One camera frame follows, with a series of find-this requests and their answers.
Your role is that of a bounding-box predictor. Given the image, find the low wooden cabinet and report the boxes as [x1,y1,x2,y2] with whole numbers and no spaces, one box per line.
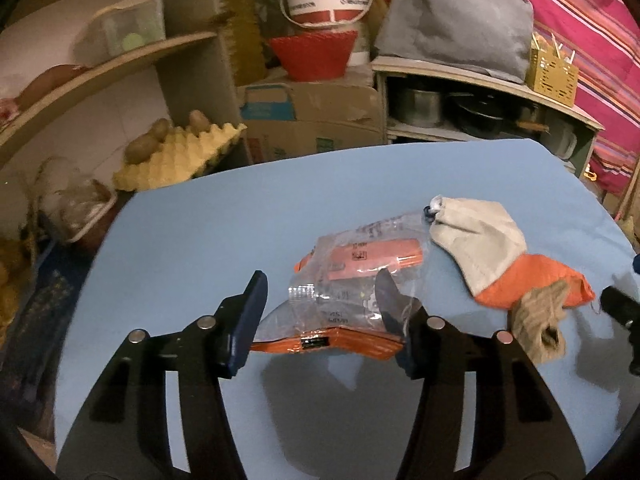
[372,55,603,177]

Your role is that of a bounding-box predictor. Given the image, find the grey white cloth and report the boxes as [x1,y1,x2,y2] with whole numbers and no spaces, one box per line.
[425,195,527,297]

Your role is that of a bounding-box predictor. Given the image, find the yellow utensil holder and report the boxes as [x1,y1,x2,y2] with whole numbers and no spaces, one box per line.
[525,32,579,107]

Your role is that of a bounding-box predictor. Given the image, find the cardboard box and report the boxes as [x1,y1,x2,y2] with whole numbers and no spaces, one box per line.
[236,65,383,164]

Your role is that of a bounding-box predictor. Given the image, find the striped pink curtain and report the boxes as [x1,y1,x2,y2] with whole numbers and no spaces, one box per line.
[528,0,639,193]

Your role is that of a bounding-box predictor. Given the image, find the red plastic bowl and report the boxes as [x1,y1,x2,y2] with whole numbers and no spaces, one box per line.
[269,30,358,82]

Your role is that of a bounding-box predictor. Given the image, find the clear red plastic wrapper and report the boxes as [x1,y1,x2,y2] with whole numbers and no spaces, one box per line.
[252,210,431,360]

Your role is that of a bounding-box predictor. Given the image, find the blue table cloth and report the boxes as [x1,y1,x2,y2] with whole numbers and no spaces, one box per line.
[54,140,639,479]

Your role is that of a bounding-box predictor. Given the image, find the orange cloth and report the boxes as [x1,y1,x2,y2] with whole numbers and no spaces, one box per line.
[474,254,596,310]

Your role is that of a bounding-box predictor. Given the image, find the grey fabric cover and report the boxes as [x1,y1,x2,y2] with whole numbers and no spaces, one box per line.
[375,0,534,84]

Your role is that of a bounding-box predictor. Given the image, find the yellow oil bottle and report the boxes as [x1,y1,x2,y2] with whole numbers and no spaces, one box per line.
[219,0,268,87]

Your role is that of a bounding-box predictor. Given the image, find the wooden shelf unit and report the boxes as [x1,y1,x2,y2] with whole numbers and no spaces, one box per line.
[0,0,252,241]

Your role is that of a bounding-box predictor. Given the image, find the dark blue plastic crate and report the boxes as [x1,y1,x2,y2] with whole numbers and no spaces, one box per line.
[1,243,93,441]

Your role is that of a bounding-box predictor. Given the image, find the clear plastic container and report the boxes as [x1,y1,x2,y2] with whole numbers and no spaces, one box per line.
[72,0,166,66]

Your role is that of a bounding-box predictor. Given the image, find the yellow egg tray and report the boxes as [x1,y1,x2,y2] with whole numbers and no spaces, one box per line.
[112,122,246,192]

